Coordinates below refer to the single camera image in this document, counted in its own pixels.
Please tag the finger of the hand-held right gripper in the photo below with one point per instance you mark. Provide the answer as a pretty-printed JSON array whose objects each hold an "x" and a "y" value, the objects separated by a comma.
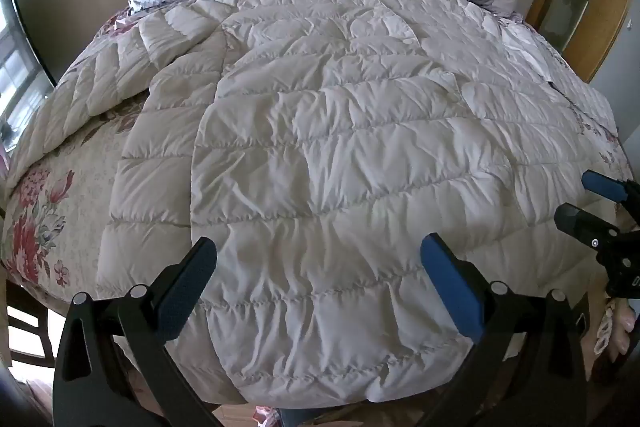
[
  {"x": 605, "y": 186},
  {"x": 582, "y": 224}
]

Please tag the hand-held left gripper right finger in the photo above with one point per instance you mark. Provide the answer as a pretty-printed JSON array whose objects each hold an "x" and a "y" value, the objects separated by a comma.
[{"x": 452, "y": 287}]

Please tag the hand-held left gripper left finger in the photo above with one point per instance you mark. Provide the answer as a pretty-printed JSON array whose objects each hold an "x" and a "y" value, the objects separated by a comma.
[{"x": 187, "y": 287}]

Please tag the beige quilted puffer coat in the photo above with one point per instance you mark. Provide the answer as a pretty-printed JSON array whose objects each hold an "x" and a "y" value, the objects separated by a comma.
[{"x": 325, "y": 157}]

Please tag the pink patterned cloth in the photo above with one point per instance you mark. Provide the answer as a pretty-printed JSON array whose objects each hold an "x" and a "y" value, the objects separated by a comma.
[{"x": 617, "y": 327}]

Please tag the floral bedspread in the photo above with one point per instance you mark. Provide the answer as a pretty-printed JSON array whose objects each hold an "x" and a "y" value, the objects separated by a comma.
[{"x": 85, "y": 187}]

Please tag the dark wooden chair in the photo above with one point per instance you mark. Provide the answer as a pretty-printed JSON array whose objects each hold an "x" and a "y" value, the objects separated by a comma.
[{"x": 25, "y": 302}]

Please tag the window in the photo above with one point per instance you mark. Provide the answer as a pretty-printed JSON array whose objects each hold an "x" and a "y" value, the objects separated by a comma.
[{"x": 20, "y": 72}]

